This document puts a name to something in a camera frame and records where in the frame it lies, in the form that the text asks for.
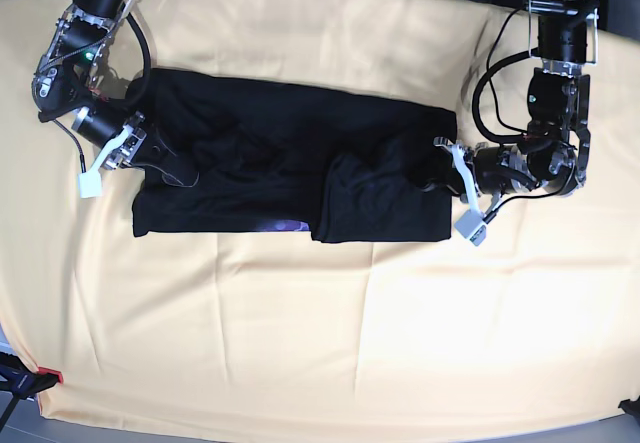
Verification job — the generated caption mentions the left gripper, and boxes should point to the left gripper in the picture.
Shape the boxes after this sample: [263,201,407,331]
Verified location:
[419,137,541,208]

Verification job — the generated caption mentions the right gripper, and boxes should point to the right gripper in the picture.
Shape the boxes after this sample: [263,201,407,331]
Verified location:
[72,107,200,188]

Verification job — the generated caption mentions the black T-shirt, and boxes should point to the black T-shirt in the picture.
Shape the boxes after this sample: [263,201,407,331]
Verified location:
[132,68,457,243]

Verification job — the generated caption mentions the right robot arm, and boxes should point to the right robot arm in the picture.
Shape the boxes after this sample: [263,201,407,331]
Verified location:
[31,0,199,198]

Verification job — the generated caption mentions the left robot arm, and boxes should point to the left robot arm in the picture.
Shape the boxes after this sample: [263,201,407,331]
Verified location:
[426,0,600,214]

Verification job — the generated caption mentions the blue red table clamp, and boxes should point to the blue red table clamp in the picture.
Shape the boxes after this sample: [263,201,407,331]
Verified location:
[1,352,63,400]

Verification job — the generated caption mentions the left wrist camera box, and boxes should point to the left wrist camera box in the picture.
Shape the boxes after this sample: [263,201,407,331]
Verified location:
[454,209,487,247]

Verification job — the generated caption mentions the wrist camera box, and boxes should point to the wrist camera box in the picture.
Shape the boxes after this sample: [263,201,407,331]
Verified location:
[77,171,103,199]
[454,209,487,247]

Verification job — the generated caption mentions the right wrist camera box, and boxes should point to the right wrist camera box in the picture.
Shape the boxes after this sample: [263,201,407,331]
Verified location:
[77,171,103,199]

